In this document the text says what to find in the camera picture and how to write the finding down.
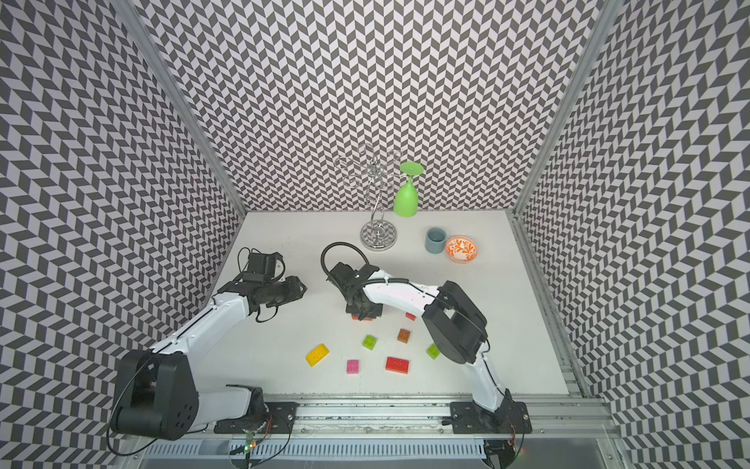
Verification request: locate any red long lego brick front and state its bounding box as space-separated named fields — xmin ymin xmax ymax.
xmin=385 ymin=357 xmax=410 ymax=374

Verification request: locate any aluminium front rail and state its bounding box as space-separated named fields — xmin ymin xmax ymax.
xmin=131 ymin=395 xmax=619 ymax=441

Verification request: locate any yellow long lego brick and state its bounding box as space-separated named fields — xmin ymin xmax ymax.
xmin=306 ymin=344 xmax=330 ymax=367

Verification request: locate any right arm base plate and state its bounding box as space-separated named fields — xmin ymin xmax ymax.
xmin=448 ymin=401 xmax=533 ymax=435

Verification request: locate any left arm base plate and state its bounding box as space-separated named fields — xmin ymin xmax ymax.
xmin=213 ymin=402 xmax=298 ymax=436

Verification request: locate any chrome mug tree stand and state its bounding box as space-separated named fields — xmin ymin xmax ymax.
xmin=338 ymin=144 xmax=398 ymax=252

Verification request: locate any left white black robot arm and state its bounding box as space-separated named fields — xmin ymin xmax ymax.
xmin=109 ymin=276 xmax=307 ymax=441

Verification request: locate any pink lego brick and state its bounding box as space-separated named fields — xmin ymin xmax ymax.
xmin=346 ymin=360 xmax=359 ymax=375

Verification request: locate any grey blue cup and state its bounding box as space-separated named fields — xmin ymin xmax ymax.
xmin=425 ymin=227 xmax=447 ymax=254

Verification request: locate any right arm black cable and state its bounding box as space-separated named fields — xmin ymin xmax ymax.
xmin=319 ymin=241 xmax=371 ymax=288

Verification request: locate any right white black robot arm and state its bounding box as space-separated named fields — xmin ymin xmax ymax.
xmin=324 ymin=263 xmax=513 ymax=416

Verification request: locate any brown lego brick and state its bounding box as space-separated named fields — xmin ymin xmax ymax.
xmin=398 ymin=328 xmax=411 ymax=344

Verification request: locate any green plastic wine glass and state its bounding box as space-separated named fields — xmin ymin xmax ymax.
xmin=394 ymin=161 xmax=425 ymax=218

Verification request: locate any green lego brick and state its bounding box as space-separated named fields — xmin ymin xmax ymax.
xmin=427 ymin=344 xmax=441 ymax=360
xmin=362 ymin=335 xmax=378 ymax=351

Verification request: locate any white vent grille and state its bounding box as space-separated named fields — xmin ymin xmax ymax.
xmin=146 ymin=439 xmax=486 ymax=461

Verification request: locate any orange patterned small bowl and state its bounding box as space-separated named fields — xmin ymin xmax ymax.
xmin=445 ymin=236 xmax=479 ymax=264

